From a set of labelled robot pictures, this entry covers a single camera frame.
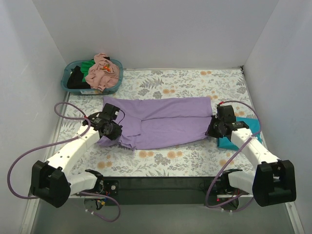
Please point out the folded teal t shirt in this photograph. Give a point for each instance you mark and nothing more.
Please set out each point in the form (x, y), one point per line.
(225, 143)

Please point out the pink crumpled shirt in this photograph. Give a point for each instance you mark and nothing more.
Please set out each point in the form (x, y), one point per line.
(103, 74)

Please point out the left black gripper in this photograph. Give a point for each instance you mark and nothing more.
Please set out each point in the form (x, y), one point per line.
(115, 133)

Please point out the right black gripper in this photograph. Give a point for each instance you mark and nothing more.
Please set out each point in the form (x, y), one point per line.
(213, 129)

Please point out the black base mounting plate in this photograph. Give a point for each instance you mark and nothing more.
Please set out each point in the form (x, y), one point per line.
(156, 190)

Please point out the black shirt in basket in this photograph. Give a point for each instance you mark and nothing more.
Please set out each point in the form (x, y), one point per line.
(75, 80)

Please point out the teal plastic laundry basket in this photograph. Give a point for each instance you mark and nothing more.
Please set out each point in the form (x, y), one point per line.
(68, 70)

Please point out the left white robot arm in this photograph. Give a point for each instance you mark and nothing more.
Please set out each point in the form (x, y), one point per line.
(52, 181)

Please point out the aluminium frame rail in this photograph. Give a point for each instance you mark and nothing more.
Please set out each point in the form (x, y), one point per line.
(42, 218)

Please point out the purple t shirt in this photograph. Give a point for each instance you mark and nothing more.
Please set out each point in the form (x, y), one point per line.
(160, 123)

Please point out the green shirt in basket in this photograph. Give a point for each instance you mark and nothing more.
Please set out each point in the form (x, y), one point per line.
(85, 66)

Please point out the floral patterned table mat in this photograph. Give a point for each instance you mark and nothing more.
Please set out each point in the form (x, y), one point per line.
(201, 158)

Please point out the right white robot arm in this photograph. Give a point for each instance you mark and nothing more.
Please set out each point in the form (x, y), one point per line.
(274, 179)

